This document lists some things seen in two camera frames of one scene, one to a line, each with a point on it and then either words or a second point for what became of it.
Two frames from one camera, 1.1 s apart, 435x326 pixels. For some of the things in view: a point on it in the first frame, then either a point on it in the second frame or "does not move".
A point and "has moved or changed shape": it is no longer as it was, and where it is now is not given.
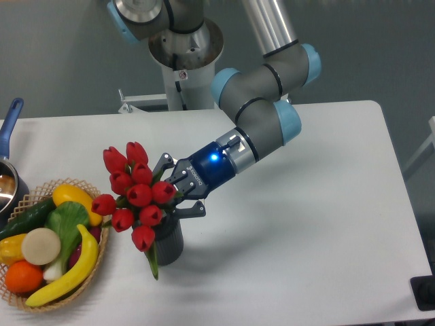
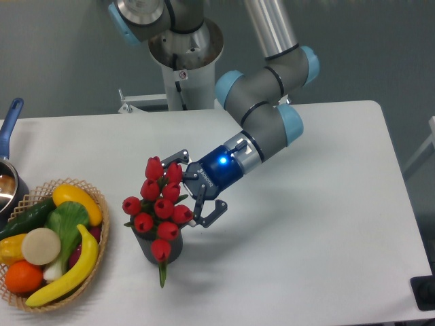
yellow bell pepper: (11, 249) does not move
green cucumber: (34, 219) does not move
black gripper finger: (198, 210) -> (221, 206)
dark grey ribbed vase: (168, 240) -> (146, 239)
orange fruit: (22, 276) does not move
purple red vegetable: (94, 231) does not move
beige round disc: (41, 246) does not move
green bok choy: (64, 217) does not move
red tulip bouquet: (138, 200) has moved or changed shape
